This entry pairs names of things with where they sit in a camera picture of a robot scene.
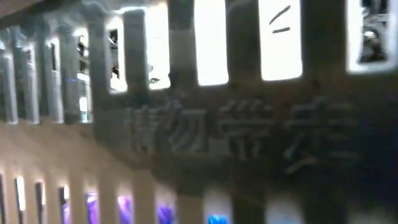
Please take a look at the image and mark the black plastic slotted basket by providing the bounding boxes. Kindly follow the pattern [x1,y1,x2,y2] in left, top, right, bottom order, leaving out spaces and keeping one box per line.
[0,0,398,224]

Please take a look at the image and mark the blue coil wrist keychain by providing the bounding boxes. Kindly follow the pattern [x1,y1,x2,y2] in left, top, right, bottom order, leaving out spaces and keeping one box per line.
[156,203,229,224]
[117,195,134,224]
[60,186,100,224]

